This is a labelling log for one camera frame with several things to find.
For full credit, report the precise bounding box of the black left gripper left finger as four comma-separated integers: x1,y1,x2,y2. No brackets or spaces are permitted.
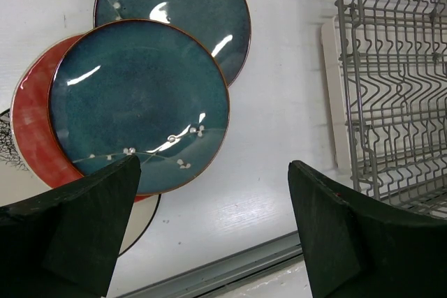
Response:
1,156,141,297

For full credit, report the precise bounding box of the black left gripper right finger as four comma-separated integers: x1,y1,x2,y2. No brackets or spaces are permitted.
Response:
288,161,446,297

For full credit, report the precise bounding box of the red and teal plate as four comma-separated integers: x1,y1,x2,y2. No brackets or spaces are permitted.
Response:
10,33,151,204

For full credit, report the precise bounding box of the dark teal plate with blossoms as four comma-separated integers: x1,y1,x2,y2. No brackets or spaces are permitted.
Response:
47,19,230,195

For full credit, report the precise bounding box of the white tray under rack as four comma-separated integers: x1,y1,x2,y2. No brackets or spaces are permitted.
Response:
321,16,351,172

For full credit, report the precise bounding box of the cream plate with tree drawing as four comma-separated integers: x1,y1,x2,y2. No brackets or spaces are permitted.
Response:
1,110,161,255

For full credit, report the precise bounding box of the aluminium rail at table edge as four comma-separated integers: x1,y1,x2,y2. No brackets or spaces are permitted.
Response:
124,231,302,297

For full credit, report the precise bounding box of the grey wire dish rack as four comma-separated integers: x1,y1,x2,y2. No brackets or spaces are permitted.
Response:
329,0,446,218

